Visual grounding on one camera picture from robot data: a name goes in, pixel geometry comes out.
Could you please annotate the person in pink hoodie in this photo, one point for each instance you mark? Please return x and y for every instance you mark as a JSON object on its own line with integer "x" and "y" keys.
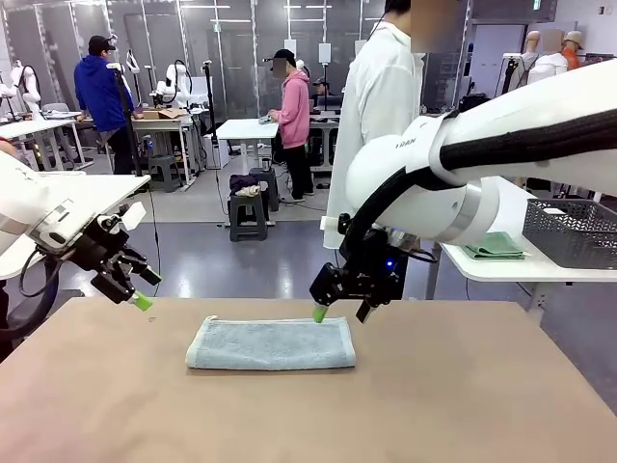
{"x": 296, "y": 111}

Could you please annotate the black tripod pole stand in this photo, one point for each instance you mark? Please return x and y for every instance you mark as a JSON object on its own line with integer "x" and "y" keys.
{"x": 126, "y": 111}

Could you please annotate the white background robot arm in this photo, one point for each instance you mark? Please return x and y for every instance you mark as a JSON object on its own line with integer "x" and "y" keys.
{"x": 173, "y": 87}
{"x": 26, "y": 87}

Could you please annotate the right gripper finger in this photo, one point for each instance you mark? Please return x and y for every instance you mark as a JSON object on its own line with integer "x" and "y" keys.
{"x": 320, "y": 311}
{"x": 366, "y": 308}

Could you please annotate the green folded towel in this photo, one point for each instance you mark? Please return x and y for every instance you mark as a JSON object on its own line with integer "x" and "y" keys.
{"x": 496, "y": 246}

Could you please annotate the open cardboard box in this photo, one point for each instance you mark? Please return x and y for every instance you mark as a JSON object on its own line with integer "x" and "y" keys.
{"x": 161, "y": 114}

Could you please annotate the long white desk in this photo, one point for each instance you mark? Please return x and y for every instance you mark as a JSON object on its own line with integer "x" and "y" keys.
{"x": 29, "y": 128}

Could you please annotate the mannequin in white blouse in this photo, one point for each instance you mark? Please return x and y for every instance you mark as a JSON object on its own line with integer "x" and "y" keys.
{"x": 547, "y": 65}

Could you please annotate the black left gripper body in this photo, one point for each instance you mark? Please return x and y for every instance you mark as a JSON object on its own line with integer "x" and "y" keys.
{"x": 108, "y": 251}

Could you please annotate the person in white shirt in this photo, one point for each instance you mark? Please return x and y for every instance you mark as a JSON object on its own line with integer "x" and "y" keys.
{"x": 381, "y": 96}

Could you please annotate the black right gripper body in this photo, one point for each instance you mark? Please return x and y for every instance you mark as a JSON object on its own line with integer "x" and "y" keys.
{"x": 361, "y": 280}

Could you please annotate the pile of dark clothes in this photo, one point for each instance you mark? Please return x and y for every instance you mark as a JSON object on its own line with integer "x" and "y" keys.
{"x": 243, "y": 185}

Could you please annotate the seated person with black cap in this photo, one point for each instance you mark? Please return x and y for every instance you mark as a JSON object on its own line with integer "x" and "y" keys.
{"x": 322, "y": 89}

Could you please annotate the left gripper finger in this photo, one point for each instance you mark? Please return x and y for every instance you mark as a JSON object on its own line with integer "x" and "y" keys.
{"x": 142, "y": 301}
{"x": 144, "y": 267}

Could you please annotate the white mannequin orange trousers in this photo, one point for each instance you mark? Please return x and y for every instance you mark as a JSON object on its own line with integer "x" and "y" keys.
{"x": 532, "y": 43}

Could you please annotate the man in blue hoodie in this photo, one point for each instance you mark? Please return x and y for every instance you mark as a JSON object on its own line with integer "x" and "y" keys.
{"x": 99, "y": 91}

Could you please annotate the white workbench desk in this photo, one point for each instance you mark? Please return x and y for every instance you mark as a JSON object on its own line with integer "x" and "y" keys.
{"x": 159, "y": 123}

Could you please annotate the white hanging panel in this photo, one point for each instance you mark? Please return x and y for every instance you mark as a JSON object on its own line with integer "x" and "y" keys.
{"x": 324, "y": 52}
{"x": 290, "y": 46}

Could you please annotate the small white table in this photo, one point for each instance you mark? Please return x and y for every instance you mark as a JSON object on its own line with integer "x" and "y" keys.
{"x": 248, "y": 129}

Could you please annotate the dark gray stool with hole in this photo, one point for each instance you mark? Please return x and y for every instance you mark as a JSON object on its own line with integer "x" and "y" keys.
{"x": 29, "y": 304}

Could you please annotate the gray perforated plastic basket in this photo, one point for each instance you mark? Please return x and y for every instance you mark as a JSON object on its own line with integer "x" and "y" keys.
{"x": 569, "y": 236}

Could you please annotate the mannequin with beige hat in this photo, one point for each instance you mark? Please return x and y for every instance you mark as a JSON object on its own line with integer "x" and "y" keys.
{"x": 573, "y": 41}

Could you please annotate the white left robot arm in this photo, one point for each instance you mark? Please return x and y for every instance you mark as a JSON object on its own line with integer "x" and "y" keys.
{"x": 29, "y": 202}

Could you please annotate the person's right forearm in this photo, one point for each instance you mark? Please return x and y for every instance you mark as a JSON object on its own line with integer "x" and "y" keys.
{"x": 337, "y": 212}

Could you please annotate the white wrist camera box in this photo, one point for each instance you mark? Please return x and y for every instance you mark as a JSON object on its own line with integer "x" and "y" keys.
{"x": 135, "y": 214}

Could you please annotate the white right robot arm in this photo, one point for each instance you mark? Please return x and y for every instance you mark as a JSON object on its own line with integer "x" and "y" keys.
{"x": 530, "y": 111}

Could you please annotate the light blue towel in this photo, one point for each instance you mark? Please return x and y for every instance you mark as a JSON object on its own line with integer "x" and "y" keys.
{"x": 270, "y": 345}

